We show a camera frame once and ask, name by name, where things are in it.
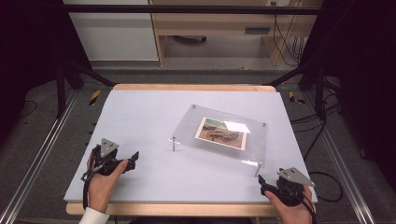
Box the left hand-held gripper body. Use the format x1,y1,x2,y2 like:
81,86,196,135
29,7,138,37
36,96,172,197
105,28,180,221
81,137,129,183

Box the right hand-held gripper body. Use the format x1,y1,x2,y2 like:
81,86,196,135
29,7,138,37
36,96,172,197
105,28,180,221
270,167,316,207

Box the clear acrylic photo frame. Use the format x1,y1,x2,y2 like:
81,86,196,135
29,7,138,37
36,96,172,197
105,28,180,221
169,104,269,178

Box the person's right hand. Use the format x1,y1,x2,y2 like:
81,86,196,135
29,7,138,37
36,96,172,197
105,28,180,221
264,186,316,224

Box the person's left hand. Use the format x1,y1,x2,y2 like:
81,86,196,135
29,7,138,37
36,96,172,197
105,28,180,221
87,151,129,214

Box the pale grey table mat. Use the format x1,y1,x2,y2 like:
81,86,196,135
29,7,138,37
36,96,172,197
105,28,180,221
64,89,318,204

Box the yellow black tape marker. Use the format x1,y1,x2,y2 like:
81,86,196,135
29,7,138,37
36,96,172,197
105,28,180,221
288,91,306,105
88,90,102,106

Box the person's left white sleeve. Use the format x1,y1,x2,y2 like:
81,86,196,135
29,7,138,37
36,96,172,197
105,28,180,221
78,206,110,224

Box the painted boats picture card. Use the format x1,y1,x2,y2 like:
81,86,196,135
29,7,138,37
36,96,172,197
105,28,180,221
194,117,251,151

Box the black metal stand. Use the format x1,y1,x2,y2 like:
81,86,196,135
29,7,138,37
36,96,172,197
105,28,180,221
55,59,117,119
264,59,329,121

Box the light wooden table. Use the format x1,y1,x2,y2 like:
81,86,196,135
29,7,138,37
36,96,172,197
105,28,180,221
65,83,317,217

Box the white cabinet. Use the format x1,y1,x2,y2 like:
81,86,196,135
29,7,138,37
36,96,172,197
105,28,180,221
63,0,160,62

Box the dark curtain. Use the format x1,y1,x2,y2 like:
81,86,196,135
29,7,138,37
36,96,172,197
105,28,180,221
303,0,396,190
0,0,92,144

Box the wooden desk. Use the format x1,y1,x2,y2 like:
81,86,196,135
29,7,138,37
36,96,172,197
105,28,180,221
148,0,325,68

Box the black horizontal bar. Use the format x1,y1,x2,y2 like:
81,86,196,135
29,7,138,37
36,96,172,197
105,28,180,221
62,4,325,16

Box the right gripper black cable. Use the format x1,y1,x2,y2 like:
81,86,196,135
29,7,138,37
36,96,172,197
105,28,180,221
289,186,318,224

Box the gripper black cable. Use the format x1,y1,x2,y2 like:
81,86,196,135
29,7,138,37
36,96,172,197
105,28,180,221
81,167,104,210
289,186,318,224

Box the black floor cable bundle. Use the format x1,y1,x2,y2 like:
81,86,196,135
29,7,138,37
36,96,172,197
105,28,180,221
290,91,341,161

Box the looped black floor cable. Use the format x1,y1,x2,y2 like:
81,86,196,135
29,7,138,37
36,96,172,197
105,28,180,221
307,171,344,203

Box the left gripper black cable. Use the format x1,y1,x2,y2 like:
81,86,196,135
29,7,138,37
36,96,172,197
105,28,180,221
81,167,104,210

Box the aluminium floor rail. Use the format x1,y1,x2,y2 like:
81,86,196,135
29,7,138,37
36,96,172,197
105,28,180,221
302,90,378,224
0,90,80,224

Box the thin black floor cable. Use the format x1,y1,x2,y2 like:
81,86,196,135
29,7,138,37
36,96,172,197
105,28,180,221
18,100,38,119

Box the black hanging cables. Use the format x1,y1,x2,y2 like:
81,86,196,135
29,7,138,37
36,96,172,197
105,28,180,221
271,1,308,67

